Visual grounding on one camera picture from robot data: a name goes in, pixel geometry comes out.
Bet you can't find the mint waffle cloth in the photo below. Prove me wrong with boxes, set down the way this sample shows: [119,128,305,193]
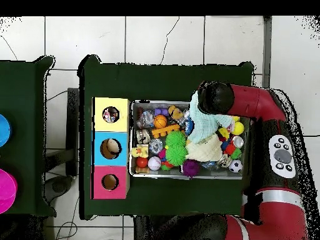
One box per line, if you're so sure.
[187,91,234,144]

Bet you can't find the white cloth small colourful shapes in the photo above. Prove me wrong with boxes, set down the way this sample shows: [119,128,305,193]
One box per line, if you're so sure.
[102,107,119,123]

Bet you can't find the shallow clear mesh bin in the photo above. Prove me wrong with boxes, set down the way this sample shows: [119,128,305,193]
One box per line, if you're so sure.
[128,99,251,180]

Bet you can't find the wooden box three holes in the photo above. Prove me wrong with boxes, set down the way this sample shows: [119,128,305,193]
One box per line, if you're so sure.
[91,97,131,200]

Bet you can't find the orange plastic toy tray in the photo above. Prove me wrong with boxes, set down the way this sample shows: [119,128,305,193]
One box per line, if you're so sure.
[151,124,181,139]

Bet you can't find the orange toy basketball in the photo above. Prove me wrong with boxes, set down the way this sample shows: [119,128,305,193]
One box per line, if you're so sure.
[153,114,168,129]

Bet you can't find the green spiky rubber ball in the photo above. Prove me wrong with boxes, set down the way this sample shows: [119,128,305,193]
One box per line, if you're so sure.
[165,144,188,167]

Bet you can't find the yellow plush duck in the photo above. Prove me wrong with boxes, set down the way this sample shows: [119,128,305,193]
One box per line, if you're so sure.
[131,146,150,159]

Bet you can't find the white toy baseball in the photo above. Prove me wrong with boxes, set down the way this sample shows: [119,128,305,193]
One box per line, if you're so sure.
[147,156,163,172]

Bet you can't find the purple rubber toy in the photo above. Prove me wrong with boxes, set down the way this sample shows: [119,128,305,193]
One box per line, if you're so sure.
[182,159,201,178]

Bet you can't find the cream waffle cloth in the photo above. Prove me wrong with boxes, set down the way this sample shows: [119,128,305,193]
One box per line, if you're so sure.
[185,133,223,163]

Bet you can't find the dark green table cloth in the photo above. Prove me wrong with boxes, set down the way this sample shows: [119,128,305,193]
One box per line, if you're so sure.
[78,54,254,221]
[0,56,57,217]

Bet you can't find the small soccer ball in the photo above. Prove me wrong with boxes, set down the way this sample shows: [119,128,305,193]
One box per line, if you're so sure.
[228,159,244,174]

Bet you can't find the long grey strip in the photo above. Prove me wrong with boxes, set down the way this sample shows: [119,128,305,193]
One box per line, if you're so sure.
[259,16,273,89]

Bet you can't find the blue round disc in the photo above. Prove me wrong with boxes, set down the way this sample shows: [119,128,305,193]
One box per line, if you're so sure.
[0,113,12,148]

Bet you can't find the magenta round disc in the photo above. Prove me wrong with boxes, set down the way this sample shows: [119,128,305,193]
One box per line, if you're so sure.
[0,168,18,214]

